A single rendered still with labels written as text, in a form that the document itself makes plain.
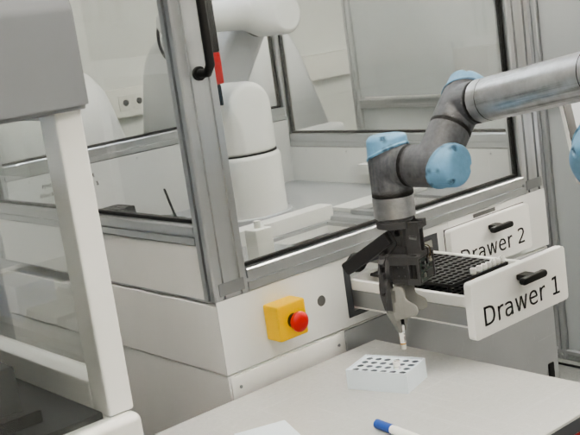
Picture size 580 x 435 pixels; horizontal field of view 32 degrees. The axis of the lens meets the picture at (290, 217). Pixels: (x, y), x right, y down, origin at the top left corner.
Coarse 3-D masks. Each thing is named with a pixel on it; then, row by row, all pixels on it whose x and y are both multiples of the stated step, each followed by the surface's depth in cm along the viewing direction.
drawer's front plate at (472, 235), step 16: (512, 208) 244; (528, 208) 248; (464, 224) 234; (480, 224) 237; (528, 224) 248; (448, 240) 231; (464, 240) 234; (480, 240) 237; (496, 240) 241; (512, 240) 245; (528, 240) 249; (496, 256) 241
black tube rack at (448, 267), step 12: (444, 264) 213; (456, 264) 212; (468, 264) 211; (480, 264) 210; (432, 276) 205; (444, 276) 204; (456, 276) 204; (432, 288) 207; (444, 288) 207; (456, 288) 205
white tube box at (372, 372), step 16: (352, 368) 191; (368, 368) 189; (384, 368) 189; (400, 368) 187; (416, 368) 187; (352, 384) 189; (368, 384) 188; (384, 384) 186; (400, 384) 184; (416, 384) 186
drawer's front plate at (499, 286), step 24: (528, 264) 197; (552, 264) 202; (480, 288) 188; (504, 288) 193; (528, 288) 197; (552, 288) 203; (480, 312) 189; (504, 312) 193; (528, 312) 198; (480, 336) 189
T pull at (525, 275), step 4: (524, 272) 195; (528, 272) 195; (532, 272) 195; (536, 272) 194; (540, 272) 194; (544, 272) 194; (516, 276) 195; (520, 276) 194; (524, 276) 192; (528, 276) 192; (532, 276) 192; (536, 276) 193; (540, 276) 194; (544, 276) 195; (520, 280) 191; (524, 280) 191; (528, 280) 191; (532, 280) 192; (536, 280) 193; (520, 284) 191; (524, 284) 191
